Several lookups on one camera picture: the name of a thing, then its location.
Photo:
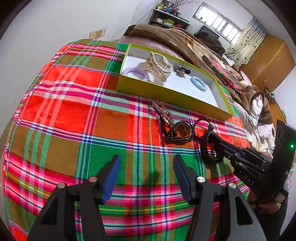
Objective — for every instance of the floral curtain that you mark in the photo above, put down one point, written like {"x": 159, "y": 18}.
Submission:
{"x": 250, "y": 39}

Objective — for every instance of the brown fleece blanket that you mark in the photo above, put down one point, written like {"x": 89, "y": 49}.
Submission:
{"x": 187, "y": 46}

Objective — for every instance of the orange wooden wardrobe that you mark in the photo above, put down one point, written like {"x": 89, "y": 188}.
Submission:
{"x": 272, "y": 69}

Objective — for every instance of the yellow-green shallow box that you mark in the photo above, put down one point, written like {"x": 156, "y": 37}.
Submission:
{"x": 197, "y": 91}

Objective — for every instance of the pink rhinestone hair clip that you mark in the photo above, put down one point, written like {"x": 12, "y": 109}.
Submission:
{"x": 162, "y": 111}

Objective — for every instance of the dark clothes pile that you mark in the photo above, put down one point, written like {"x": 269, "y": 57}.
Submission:
{"x": 211, "y": 42}

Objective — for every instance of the dried flower branches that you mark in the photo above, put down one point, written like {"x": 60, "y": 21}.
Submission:
{"x": 178, "y": 3}

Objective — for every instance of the colourful plaid cloth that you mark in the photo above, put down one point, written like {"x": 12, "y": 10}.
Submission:
{"x": 71, "y": 122}

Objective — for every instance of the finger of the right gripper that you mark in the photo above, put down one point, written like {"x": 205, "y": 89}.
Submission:
{"x": 223, "y": 149}

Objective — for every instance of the folded plaid cloth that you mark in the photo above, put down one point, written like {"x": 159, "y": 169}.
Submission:
{"x": 228, "y": 78}

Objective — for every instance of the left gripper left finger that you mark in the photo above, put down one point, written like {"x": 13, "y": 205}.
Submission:
{"x": 56, "y": 220}

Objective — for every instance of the black elastic teal bead tie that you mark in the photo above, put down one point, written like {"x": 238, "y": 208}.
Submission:
{"x": 206, "y": 125}

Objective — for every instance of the black smart wristband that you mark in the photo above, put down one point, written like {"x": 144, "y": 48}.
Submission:
{"x": 210, "y": 152}

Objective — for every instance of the white floral quilt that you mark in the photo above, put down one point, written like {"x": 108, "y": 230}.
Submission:
{"x": 254, "y": 111}

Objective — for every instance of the beige hair claw clip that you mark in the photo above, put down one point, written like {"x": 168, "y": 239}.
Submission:
{"x": 158, "y": 66}

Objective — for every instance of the pink pillow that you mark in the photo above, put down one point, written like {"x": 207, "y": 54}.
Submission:
{"x": 148, "y": 43}

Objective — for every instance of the right hand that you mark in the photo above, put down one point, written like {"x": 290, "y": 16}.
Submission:
{"x": 268, "y": 208}

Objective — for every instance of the wall power socket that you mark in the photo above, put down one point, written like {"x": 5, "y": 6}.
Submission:
{"x": 97, "y": 34}

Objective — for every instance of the window with white frame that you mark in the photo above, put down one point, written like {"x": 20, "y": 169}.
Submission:
{"x": 217, "y": 22}

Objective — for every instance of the dark wooden shelf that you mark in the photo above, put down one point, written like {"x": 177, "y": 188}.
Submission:
{"x": 165, "y": 20}

